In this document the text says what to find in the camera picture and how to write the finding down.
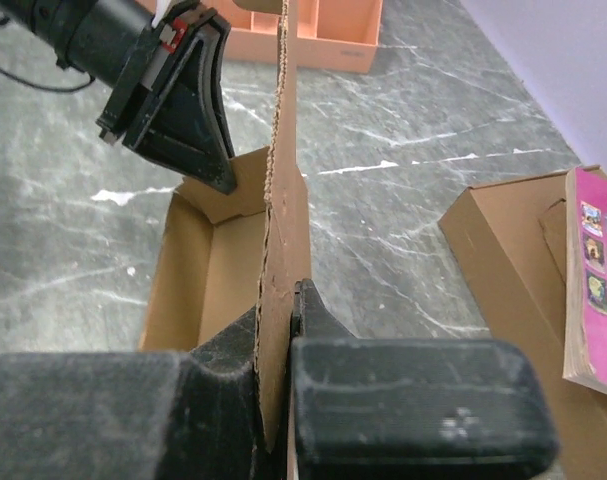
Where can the cardboard box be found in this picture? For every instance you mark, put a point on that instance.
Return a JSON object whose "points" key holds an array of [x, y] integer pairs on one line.
{"points": [[223, 292], [508, 239]]}

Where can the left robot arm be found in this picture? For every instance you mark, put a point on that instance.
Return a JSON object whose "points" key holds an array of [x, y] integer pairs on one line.
{"points": [[92, 37]]}

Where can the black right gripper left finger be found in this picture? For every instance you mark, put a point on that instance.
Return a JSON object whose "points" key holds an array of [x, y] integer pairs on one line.
{"points": [[127, 415]]}

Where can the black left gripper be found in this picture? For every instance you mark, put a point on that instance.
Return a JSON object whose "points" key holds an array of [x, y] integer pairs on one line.
{"points": [[166, 105]]}

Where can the closed cardboard box under book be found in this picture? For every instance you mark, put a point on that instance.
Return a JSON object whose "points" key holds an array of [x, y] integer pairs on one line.
{"points": [[508, 239]]}

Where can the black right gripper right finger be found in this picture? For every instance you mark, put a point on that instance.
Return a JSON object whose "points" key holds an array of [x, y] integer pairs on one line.
{"points": [[412, 408]]}

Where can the orange plastic file organizer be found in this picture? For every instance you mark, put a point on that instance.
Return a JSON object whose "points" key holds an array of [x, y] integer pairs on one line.
{"points": [[332, 35]]}

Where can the pink book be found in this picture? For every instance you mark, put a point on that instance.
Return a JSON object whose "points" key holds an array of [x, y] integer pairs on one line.
{"points": [[585, 349]]}

